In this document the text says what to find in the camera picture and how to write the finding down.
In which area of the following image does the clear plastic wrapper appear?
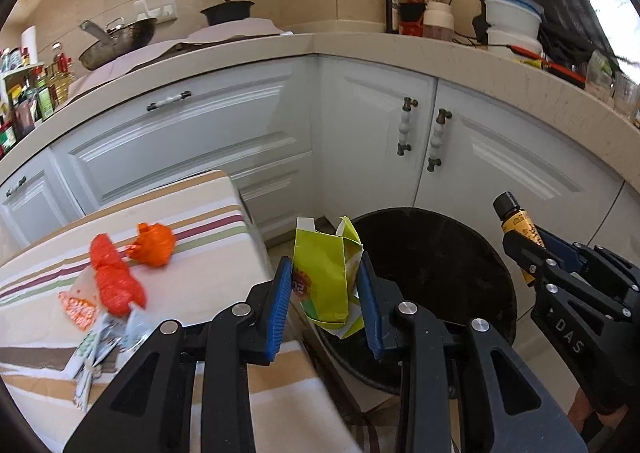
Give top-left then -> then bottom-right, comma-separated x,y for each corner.
120,308 -> 154,352

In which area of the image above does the white lower drawer front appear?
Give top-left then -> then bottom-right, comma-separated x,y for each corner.
225,153 -> 314,245

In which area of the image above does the pink stove cover cloth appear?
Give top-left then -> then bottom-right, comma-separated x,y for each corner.
67,18 -> 284,100

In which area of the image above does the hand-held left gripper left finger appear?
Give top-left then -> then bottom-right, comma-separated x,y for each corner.
62,255 -> 296,453

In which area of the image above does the clear glass jar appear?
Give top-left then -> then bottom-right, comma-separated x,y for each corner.
612,72 -> 640,120
585,52 -> 619,94

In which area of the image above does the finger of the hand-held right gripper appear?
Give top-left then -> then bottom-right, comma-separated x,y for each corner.
502,231 -> 562,295
537,226 -> 603,280

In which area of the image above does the red handled tool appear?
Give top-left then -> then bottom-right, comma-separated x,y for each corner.
509,45 -> 587,87

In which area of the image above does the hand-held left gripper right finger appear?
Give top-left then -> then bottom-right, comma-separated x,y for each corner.
355,252 -> 588,453

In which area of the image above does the white paper towel roll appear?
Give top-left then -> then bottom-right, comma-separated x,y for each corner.
20,26 -> 39,67

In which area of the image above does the beige countertop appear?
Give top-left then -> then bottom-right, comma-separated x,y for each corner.
0,30 -> 640,184

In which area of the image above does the small yellow label bottle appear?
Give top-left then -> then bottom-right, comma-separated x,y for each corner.
492,192 -> 547,287

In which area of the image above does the red black container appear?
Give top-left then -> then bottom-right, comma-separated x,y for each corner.
399,0 -> 427,37

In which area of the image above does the black trash bin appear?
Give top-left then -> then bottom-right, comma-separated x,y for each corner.
314,206 -> 519,395

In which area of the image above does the rack of condiment bottles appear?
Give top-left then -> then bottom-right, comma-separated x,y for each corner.
0,40 -> 76,160

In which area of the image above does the orange crumpled wrapper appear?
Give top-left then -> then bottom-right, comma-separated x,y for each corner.
125,222 -> 177,268

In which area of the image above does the striped tablecloth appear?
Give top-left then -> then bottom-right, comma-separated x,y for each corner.
0,170 -> 362,453

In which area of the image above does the dark oil bottle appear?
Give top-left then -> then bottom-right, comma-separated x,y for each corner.
384,0 -> 402,35

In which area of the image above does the white bronze door handle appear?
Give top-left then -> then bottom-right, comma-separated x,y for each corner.
397,96 -> 420,157
426,108 -> 454,172

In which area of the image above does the green yellow carton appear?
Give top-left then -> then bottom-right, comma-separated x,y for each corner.
292,216 -> 367,339

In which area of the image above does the black lidded pot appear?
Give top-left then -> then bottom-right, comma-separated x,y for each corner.
200,0 -> 255,27

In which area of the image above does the white narrow cabinet door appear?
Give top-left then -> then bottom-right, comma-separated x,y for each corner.
0,147 -> 87,240

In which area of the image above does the white black drawer handle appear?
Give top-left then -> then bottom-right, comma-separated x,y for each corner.
146,90 -> 193,113

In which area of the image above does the white green printed sachet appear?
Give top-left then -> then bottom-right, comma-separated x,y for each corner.
67,315 -> 124,379

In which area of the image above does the white jar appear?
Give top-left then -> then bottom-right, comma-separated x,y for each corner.
422,2 -> 456,40

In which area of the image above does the steel wok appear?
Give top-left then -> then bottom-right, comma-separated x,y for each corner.
78,17 -> 159,72

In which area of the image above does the white corner cabinet door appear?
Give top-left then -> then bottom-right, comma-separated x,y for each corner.
319,58 -> 437,235

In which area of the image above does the red plastic bag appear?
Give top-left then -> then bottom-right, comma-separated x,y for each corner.
89,233 -> 149,318

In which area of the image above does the black power adapter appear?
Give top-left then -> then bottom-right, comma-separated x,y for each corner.
472,13 -> 491,45

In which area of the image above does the white orange snack wrapper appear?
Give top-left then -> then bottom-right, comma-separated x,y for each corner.
58,265 -> 102,332

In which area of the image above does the white wide drawer front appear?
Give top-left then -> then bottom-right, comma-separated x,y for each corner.
50,58 -> 314,214

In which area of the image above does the white large cabinet door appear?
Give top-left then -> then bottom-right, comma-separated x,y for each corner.
414,80 -> 627,336

